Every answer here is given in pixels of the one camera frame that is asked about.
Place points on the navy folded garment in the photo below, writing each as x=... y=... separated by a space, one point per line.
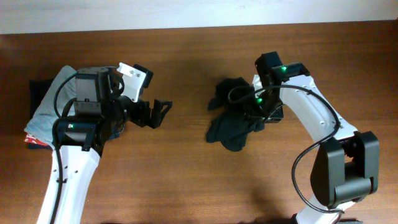
x=37 y=90

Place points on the light blue folded shirt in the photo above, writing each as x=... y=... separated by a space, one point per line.
x=44 y=117

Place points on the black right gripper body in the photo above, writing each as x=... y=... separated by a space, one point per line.
x=268 y=107

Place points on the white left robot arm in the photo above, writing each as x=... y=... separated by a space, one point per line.
x=106 y=99

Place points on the dark teal shirt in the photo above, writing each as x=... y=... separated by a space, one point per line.
x=237 y=121

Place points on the red folded garment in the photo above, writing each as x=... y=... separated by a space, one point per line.
x=33 y=140

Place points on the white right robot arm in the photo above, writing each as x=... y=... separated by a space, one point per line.
x=346 y=167

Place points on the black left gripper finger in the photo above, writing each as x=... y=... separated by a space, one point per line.
x=160 y=109
x=148 y=78

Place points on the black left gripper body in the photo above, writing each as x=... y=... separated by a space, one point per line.
x=135 y=111

